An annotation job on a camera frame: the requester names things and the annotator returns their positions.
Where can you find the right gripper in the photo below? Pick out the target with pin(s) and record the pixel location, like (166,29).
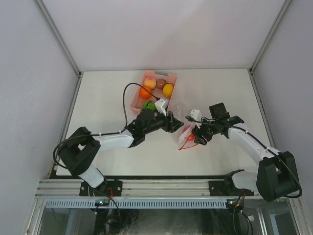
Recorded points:
(200,137)

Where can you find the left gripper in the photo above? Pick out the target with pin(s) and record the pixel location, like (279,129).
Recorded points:
(170,124)

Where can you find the fake red fruit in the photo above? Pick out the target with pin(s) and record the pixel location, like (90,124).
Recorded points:
(187,133)

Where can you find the clear zip top bag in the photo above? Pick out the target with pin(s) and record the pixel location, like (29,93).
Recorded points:
(183,111)

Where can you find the fake yellow lemon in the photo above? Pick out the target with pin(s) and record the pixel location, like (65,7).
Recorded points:
(168,90)

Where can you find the fake green fruit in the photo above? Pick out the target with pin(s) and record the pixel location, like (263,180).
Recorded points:
(149,105)

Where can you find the fake brown pink fruit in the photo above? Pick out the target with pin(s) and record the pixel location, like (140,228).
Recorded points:
(160,84)

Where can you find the fake orange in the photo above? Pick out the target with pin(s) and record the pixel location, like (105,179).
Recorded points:
(145,92)

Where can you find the fake peach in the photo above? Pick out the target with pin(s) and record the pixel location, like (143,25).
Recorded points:
(150,81)

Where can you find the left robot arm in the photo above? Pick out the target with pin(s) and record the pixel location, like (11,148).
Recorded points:
(79,150)

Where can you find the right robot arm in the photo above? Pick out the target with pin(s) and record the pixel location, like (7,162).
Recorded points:
(277,173)

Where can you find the pink plastic basket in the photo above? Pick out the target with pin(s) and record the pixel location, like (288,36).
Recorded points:
(137,102)

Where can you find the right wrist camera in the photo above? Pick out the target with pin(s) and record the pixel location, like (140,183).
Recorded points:
(196,116)

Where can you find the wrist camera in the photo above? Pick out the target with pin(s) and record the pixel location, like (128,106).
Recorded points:
(196,116)
(162,105)

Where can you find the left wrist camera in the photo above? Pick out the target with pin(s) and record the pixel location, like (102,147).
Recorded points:
(162,105)

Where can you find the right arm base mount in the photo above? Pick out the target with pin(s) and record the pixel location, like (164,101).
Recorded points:
(221,188)

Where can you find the aluminium front rail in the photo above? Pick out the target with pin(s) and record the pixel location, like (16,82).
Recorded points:
(133,188)

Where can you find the slotted cable duct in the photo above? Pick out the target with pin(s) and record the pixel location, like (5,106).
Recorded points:
(205,203)

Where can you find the right aluminium corner post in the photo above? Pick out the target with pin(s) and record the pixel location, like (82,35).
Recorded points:
(279,18)

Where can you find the aluminium corner post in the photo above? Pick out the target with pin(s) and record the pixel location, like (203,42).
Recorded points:
(56,34)
(279,18)

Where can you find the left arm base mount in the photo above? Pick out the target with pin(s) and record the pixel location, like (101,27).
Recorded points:
(108,188)

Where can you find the left aluminium corner post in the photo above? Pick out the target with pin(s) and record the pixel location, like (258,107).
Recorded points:
(56,34)

